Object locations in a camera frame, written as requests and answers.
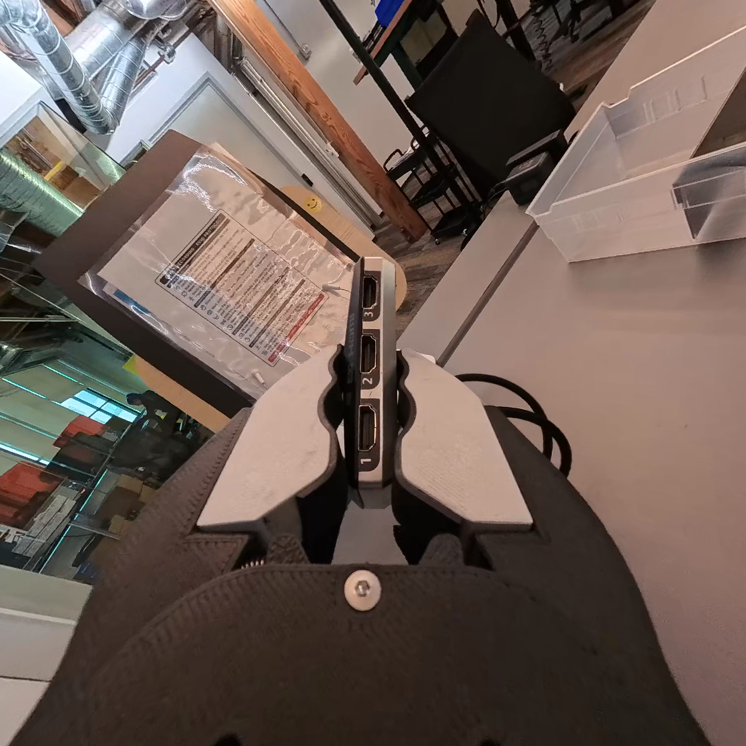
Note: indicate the silver ventilation duct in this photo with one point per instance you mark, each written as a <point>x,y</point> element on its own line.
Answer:
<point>87,58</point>

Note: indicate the blue storage bin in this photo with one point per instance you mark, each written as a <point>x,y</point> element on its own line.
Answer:
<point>389,9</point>

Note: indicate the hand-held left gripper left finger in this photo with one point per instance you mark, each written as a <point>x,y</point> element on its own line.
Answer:
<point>280,449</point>

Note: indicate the instruction sheet in acrylic holder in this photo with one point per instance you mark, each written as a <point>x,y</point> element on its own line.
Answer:
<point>233,280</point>

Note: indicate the wooden ceiling beam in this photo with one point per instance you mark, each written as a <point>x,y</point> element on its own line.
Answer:
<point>320,116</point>

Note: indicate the laminated instruction sheet board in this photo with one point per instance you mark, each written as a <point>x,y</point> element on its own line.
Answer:
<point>61,265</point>

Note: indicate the black chair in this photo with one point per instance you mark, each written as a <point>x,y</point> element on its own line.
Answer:
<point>489,99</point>

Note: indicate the clear plastic storage bin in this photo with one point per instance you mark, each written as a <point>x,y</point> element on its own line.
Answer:
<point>612,233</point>

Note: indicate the black hdmi switch box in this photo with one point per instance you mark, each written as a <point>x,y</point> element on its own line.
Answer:
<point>367,463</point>

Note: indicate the orange storage bin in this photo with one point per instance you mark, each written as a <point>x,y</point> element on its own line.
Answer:
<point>81,434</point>
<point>29,489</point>

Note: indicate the black equipment case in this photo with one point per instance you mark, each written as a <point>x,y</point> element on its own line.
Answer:
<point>527,175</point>

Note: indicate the yellow smiley sticker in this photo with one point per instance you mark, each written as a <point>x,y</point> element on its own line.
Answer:
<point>313,204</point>

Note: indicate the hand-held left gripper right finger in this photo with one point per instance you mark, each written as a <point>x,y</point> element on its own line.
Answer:
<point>460,454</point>

